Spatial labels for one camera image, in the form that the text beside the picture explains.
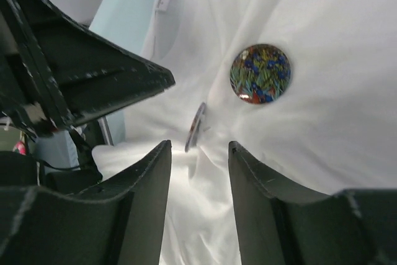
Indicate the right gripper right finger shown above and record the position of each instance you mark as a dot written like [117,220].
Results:
[279,221]

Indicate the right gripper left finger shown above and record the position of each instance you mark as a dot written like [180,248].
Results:
[118,221]

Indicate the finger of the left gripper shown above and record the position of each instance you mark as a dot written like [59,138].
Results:
[56,74]

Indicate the white t-shirt garment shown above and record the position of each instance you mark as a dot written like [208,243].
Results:
[334,128]

